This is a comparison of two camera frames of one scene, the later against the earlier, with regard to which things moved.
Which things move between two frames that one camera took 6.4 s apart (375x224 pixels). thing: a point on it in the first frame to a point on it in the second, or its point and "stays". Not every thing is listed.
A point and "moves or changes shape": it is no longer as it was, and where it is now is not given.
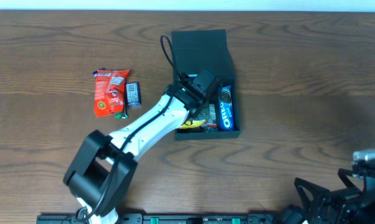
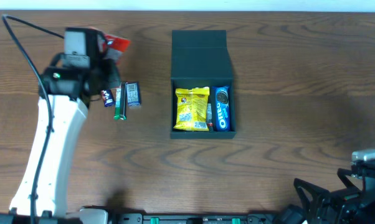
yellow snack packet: [192, 124] moves or changes shape
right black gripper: [326, 201] stays
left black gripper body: [204, 113] to [109, 73]
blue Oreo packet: [226, 120] moves or changes shape
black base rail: [171, 218] stays
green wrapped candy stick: [123, 115] stays
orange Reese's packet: [109, 91] to [118, 44]
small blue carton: [133, 94] stays
